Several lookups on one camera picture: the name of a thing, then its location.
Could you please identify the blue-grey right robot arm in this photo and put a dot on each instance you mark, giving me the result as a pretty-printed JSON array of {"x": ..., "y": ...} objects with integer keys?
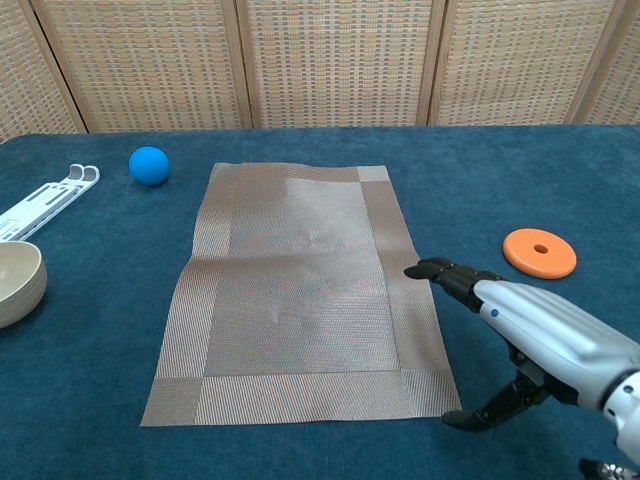
[{"x": 627, "y": 415}]

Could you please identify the white round bowl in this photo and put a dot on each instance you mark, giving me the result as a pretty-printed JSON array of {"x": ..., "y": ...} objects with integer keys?
[{"x": 20, "y": 285}]

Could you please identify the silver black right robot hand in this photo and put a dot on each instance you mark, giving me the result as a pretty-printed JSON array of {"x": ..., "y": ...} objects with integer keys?
[{"x": 560, "y": 335}]

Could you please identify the woven bamboo screen panel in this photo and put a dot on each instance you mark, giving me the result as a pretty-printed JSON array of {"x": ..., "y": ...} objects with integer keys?
[
  {"x": 150, "y": 60},
  {"x": 20, "y": 75},
  {"x": 340, "y": 60},
  {"x": 515, "y": 60},
  {"x": 625, "y": 85}
]

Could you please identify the orange disc with hole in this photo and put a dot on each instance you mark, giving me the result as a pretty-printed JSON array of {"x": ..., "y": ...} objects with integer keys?
[{"x": 520, "y": 256}]

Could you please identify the blue ball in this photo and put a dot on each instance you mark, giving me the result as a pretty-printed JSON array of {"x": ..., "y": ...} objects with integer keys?
[{"x": 149, "y": 166}]

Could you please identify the grey woven placemat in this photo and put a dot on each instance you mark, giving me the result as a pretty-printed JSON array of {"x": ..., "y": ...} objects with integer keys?
[{"x": 300, "y": 300}]

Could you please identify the white folding stand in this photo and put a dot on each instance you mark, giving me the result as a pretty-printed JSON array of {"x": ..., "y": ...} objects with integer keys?
[{"x": 45, "y": 197}]

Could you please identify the blue table cloth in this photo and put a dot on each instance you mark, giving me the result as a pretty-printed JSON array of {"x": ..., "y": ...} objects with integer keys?
[{"x": 75, "y": 400}]

